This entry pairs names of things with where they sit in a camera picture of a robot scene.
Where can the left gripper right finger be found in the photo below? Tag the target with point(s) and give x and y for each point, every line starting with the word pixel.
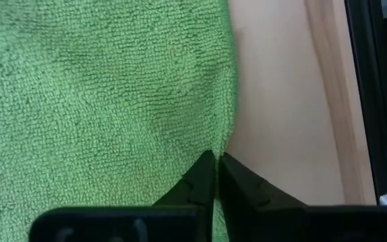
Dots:
pixel 281 225

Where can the black metal table frame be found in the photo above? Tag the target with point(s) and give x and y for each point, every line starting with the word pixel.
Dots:
pixel 375 101

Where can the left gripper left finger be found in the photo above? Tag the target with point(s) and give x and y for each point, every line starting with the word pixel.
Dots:
pixel 129 225

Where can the green microfiber towel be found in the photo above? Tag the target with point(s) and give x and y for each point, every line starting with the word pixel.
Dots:
pixel 96 101

